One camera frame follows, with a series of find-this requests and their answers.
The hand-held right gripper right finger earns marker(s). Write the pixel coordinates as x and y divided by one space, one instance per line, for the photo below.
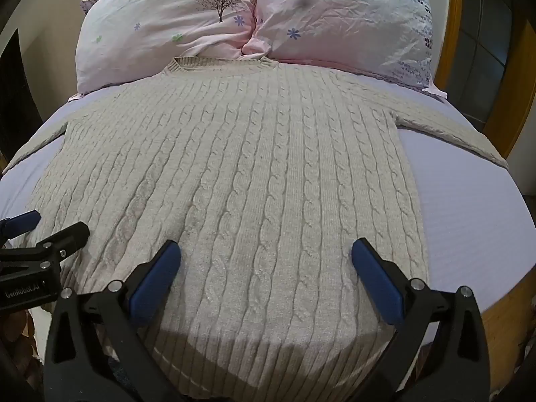
379 282

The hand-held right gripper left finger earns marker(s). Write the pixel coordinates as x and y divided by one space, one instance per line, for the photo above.
153 284

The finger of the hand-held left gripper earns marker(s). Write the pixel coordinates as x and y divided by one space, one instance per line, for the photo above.
63 243
23 220

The pink tree print pillow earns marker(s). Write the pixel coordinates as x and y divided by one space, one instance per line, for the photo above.
167 21

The pink floral pillow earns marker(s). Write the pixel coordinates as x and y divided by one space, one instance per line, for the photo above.
343 21

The wooden bed frame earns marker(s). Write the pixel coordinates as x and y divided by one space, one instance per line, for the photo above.
469 50

